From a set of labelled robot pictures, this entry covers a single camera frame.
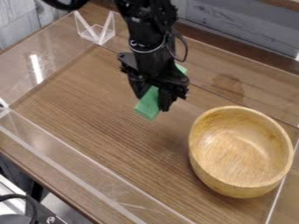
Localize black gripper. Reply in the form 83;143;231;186
118;52;190;112

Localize green rectangular block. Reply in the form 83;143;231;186
135;62;190;123

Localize clear acrylic corner bracket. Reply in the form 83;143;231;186
74;10;116;46

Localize black cable bottom left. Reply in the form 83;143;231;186
0;193;40;224

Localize black metal bracket with bolt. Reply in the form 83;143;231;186
35;204;68;224

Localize clear acrylic barrier walls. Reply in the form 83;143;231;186
0;9;299;224

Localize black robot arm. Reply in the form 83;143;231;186
114;0;190;112

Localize brown wooden bowl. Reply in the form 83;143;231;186
188;106;295;199

